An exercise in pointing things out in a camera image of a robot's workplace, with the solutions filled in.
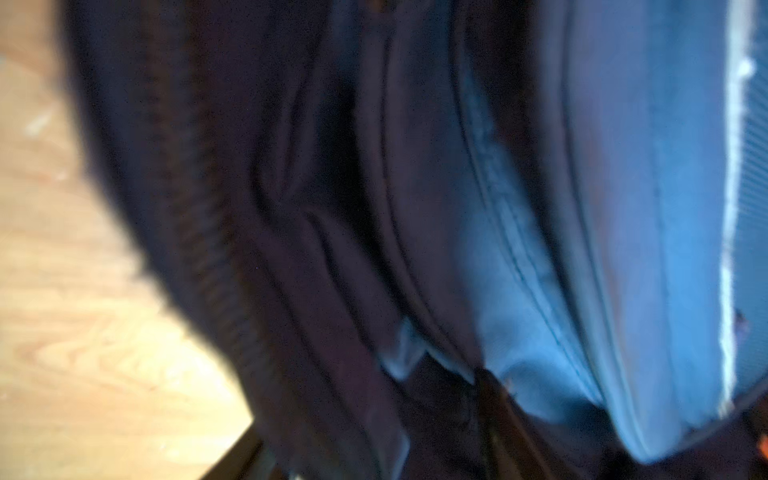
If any navy blue student backpack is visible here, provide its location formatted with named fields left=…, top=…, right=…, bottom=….
left=59, top=1, right=767, bottom=479

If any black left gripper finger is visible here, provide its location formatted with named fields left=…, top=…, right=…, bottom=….
left=201, top=423, right=276, bottom=480

